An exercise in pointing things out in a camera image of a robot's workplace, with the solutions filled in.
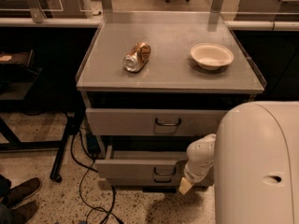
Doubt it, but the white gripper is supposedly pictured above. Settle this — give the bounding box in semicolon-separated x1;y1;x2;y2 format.
178;161;213;195

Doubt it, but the grey drawer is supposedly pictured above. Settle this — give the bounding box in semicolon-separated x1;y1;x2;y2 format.
95;146;187;179
108;177;181;187
86;108;226;136

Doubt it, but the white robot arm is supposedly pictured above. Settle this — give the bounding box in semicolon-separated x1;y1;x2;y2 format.
179;101;299;224

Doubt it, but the grey bottom drawer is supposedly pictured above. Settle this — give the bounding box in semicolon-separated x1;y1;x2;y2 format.
108;177;181;187

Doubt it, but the grey drawer cabinet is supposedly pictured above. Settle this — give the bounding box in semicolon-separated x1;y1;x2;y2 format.
75;10;267;161

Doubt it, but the grey top drawer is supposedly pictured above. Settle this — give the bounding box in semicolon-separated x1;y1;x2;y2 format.
86;108;226;136

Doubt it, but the black metal stand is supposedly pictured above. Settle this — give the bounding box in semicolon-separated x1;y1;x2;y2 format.
0;114;82;183

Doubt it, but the white paper bowl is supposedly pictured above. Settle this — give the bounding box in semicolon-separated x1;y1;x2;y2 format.
191;43;234;71

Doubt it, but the crushed gold soda can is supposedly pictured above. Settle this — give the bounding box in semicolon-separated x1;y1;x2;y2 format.
123;42;151;73

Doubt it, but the brown shoe lower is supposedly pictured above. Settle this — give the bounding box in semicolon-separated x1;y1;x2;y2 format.
11;201;38;224

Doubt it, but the brown shoe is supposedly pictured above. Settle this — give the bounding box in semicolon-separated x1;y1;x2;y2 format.
11;201;38;224
3;177;41;208

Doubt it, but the brown shoe upper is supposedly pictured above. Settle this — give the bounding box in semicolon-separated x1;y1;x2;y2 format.
3;177;41;208

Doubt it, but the black cable on left floor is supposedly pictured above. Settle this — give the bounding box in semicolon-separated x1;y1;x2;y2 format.
69;127;125;224

